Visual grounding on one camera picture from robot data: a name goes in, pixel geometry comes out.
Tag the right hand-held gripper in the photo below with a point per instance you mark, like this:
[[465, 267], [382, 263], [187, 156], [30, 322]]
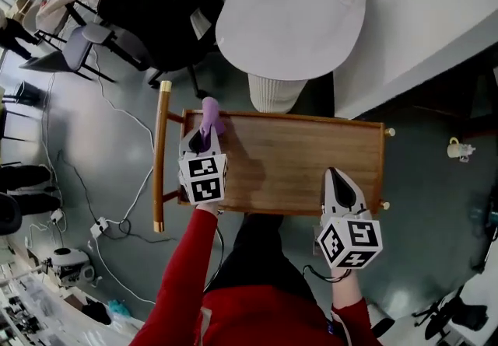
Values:
[[350, 239]]

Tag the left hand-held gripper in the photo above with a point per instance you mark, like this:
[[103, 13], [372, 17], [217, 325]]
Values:
[[202, 177]]

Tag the purple cloth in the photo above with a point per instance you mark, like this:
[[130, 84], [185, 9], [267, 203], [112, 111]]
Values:
[[211, 111]]

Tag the wooden trolley top surface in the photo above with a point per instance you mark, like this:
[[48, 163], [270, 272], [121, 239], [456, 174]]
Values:
[[292, 161]]

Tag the person's right forearm red sleeve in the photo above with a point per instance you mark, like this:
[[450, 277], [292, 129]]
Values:
[[350, 309]]

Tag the person's left forearm red sleeve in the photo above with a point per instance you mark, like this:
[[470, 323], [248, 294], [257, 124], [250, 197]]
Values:
[[183, 266]]

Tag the person's legs black trousers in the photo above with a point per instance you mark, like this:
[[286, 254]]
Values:
[[260, 255]]

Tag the pale yellow cup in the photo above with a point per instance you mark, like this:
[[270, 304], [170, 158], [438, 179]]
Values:
[[454, 150]]

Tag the white power strip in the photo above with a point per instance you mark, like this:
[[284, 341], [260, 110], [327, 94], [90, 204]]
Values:
[[99, 227]]

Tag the black office chair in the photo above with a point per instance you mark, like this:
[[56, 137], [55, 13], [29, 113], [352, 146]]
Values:
[[155, 6]]

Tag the person's red jacket torso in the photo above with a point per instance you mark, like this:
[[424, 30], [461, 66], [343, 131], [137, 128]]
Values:
[[264, 317]]

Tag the white plug adapter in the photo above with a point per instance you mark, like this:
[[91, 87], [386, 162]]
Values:
[[57, 215]]

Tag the black swivel chair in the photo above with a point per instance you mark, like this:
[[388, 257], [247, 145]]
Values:
[[459, 313]]

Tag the white round appliance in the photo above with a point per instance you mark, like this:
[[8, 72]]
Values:
[[70, 263]]

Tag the teal plastic bag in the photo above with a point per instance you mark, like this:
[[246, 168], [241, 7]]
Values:
[[118, 307]]

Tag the black stool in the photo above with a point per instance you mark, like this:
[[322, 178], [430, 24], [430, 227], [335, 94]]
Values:
[[23, 93]]

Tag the large white rectangular table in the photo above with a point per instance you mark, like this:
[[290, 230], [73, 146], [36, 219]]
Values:
[[420, 18]]

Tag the black bag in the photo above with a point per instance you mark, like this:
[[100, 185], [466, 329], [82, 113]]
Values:
[[95, 311]]

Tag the cluttered white workbench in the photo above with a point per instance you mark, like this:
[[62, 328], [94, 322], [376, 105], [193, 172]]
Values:
[[46, 317]]

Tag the white round table ribbed pedestal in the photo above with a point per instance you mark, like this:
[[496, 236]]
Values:
[[288, 18]]

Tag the grey chair black frame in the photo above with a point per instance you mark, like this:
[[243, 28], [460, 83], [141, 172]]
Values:
[[83, 45]]

